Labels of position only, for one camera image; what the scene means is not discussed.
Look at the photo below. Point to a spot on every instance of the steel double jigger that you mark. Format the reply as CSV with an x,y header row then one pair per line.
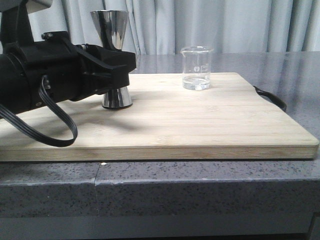
x,y
111,27

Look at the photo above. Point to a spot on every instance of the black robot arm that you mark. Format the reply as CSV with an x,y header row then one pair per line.
x,y
15,20

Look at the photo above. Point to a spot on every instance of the clear glass beaker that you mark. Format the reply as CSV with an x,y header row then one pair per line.
x,y
196,64

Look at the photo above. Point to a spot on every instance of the wooden cutting board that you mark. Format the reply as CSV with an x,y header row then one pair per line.
x,y
168,122

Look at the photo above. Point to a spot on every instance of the grey curtain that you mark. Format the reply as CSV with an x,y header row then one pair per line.
x,y
164,27

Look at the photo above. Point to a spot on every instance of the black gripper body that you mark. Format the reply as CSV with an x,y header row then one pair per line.
x,y
72,73

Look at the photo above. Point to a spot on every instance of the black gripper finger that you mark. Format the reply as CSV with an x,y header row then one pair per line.
x,y
113,58
99,80

